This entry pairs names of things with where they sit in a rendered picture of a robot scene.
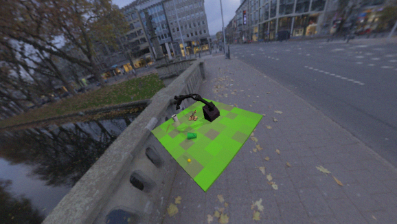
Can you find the dark grey cylindrical cup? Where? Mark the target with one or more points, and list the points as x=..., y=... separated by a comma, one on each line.
x=174, y=117

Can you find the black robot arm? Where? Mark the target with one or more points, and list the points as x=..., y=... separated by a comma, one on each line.
x=197, y=98

